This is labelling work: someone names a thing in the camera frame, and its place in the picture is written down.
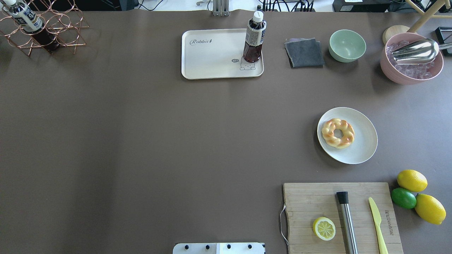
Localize dark grey folded cloth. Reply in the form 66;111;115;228
284;38;325;68

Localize yellow plastic knife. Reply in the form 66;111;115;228
368;197;389;254

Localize steel muddler black tip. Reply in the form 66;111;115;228
336;191;358;254

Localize green lime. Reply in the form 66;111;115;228
391;187;417;209

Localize copper wire bottle rack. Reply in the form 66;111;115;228
1;0;89;56

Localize tea bottle in rack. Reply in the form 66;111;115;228
2;0;60;52

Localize cream rabbit serving tray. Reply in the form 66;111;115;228
181;29;264;79

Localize wooden cutting board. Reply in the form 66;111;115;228
284;183;404;254

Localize white round plate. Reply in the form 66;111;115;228
317;107;378;164

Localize pink bowl with ice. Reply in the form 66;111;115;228
380;33;444;85

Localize yellow lemon lower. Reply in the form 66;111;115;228
415;193;447;225

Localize wooden cup tree stand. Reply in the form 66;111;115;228
382;0;451;44

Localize metal ice scoop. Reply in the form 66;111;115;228
391;38;452;65

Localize glazed twisted donut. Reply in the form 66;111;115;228
321;118;355;149

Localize half lemon slice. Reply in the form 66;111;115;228
312;217;336;241

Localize mint green bowl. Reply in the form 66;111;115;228
329;29;367;63

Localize dark tea bottle on tray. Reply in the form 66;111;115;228
243;10;267;63

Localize yellow lemon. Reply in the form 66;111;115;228
397;169;428;192
415;193;447;225

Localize yellow lemon upper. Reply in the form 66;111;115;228
397;169;428;192

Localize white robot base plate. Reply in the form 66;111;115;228
173;242;266;254

